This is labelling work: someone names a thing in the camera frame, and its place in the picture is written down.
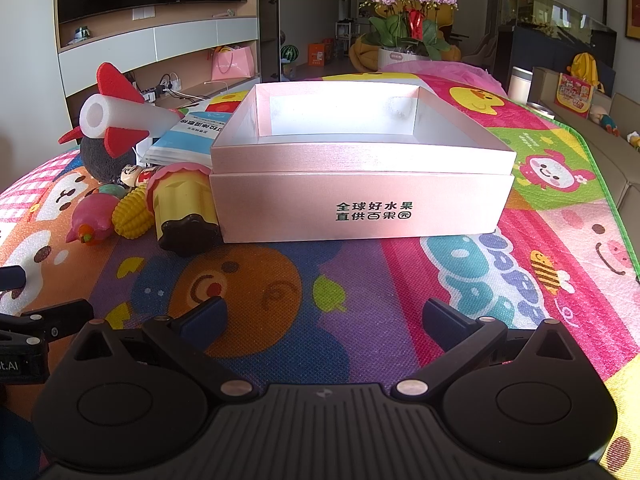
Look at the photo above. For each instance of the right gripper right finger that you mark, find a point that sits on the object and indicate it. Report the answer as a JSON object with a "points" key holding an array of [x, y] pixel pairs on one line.
{"points": [[466, 343]]}

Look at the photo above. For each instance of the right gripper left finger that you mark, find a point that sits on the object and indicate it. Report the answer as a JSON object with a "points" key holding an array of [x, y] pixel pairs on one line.
{"points": [[185, 339]]}

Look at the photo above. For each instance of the yellow toy corn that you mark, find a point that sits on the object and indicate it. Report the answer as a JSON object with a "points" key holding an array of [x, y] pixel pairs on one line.
{"points": [[131, 217]]}

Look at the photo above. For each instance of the black plush cat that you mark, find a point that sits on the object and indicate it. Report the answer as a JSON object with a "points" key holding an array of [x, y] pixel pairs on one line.
{"points": [[101, 165]]}

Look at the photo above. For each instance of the blue white cotton pack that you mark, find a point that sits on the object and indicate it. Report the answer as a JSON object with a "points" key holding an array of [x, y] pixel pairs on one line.
{"points": [[191, 139]]}

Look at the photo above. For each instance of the white red foam rocket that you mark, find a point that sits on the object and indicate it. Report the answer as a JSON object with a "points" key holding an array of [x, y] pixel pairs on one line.
{"points": [[118, 115]]}

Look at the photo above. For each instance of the pink toy bird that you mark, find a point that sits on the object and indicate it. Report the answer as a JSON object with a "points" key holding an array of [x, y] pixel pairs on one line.
{"points": [[92, 219]]}

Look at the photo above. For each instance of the pink cardboard box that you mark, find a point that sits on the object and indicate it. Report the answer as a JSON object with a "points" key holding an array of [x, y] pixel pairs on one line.
{"points": [[349, 159]]}

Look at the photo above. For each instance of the beige sofa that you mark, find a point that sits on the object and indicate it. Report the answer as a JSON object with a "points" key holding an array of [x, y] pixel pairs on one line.
{"points": [[616, 158]]}

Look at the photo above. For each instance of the pink tulle cloth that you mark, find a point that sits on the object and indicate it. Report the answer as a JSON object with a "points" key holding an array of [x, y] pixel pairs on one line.
{"points": [[455, 71]]}

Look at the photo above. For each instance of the pink gift bag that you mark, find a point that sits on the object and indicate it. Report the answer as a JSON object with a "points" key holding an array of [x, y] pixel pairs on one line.
{"points": [[232, 63]]}

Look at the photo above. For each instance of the white media cabinet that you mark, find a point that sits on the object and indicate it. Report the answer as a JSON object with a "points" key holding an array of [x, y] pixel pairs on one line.
{"points": [[176, 39]]}

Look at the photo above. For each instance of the watermelon ball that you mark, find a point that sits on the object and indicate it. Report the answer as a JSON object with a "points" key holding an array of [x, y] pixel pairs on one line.
{"points": [[289, 53]]}

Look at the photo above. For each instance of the orange bag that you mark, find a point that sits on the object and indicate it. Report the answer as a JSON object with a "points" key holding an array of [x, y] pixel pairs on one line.
{"points": [[316, 54]]}

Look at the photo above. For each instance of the fish tank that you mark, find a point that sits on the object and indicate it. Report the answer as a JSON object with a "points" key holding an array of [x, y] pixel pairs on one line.
{"points": [[581, 23]]}

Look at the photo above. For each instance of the pink orchid flower pot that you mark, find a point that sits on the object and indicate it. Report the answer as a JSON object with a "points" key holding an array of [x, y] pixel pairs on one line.
{"points": [[409, 26]]}

